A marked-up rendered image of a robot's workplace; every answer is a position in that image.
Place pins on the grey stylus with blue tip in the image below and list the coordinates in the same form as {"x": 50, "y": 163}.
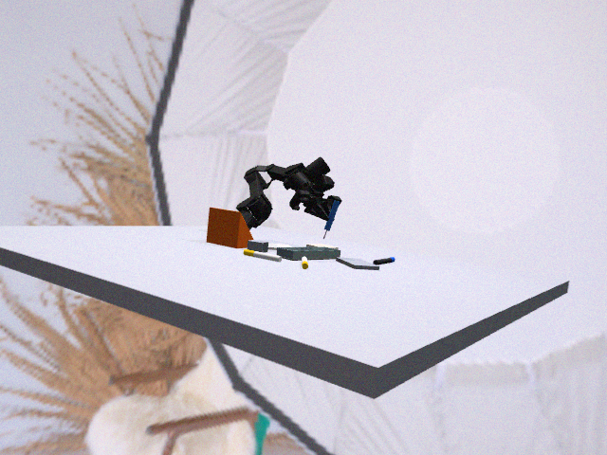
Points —
{"x": 384, "y": 261}

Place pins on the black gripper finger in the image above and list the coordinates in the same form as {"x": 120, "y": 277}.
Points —
{"x": 314, "y": 208}
{"x": 327, "y": 206}

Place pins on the blue octagonal rod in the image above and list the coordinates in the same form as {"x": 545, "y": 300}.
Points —
{"x": 331, "y": 216}

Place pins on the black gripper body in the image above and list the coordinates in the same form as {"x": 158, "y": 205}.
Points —
{"x": 303, "y": 195}

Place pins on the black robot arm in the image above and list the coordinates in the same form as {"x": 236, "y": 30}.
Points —
{"x": 292, "y": 176}

